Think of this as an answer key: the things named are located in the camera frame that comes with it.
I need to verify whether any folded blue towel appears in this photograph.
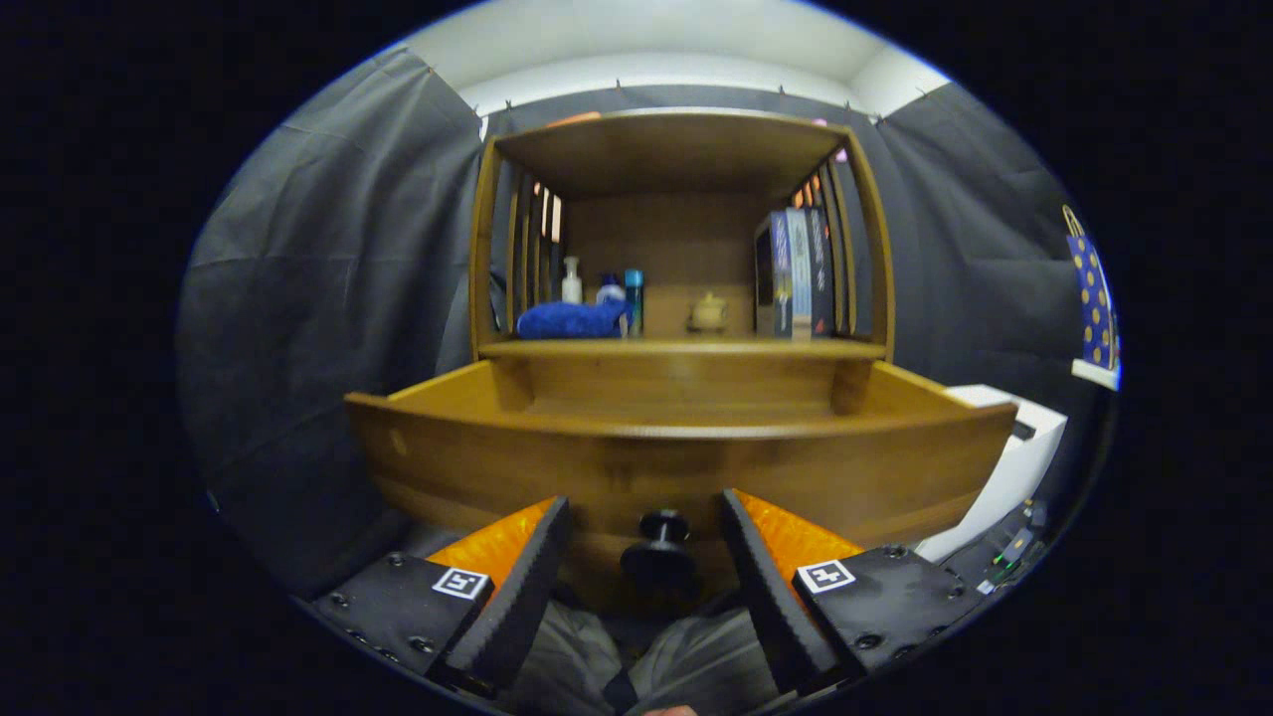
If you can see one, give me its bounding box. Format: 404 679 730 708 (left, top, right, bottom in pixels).
515 298 630 341

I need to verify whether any wooden cabinet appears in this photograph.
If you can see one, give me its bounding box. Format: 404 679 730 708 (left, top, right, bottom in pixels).
467 107 896 419

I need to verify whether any book with pale spine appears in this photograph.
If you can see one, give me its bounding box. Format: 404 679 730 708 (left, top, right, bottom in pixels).
786 207 815 341

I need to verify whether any person's right leg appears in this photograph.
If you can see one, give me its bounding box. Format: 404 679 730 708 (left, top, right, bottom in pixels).
627 607 787 716

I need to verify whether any blue gold-dotted gift bag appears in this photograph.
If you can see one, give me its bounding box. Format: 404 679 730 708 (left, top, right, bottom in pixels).
1062 204 1120 371

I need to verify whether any wooden countertop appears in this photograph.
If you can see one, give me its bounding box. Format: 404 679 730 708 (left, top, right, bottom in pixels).
477 336 888 361

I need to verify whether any white box with black handles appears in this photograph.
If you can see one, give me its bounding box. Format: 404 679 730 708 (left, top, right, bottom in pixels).
915 383 1068 563

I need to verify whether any person's left leg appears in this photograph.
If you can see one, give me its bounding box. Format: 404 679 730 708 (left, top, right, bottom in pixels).
517 602 623 716

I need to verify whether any book with blue spine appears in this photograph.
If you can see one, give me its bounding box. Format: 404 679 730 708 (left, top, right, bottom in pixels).
753 209 797 339

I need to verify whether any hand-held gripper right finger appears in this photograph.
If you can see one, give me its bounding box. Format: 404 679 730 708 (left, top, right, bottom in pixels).
721 487 986 697

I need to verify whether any book with black spine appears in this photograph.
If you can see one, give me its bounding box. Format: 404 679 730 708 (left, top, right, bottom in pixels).
806 207 836 337

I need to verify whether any wooden drawer with black knob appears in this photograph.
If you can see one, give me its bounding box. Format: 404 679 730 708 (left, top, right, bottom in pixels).
343 358 1020 608

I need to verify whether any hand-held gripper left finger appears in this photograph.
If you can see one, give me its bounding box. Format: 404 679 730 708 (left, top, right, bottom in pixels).
310 495 573 697

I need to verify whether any person's leg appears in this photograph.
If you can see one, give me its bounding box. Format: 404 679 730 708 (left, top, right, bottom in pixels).
517 602 623 716
627 607 787 716

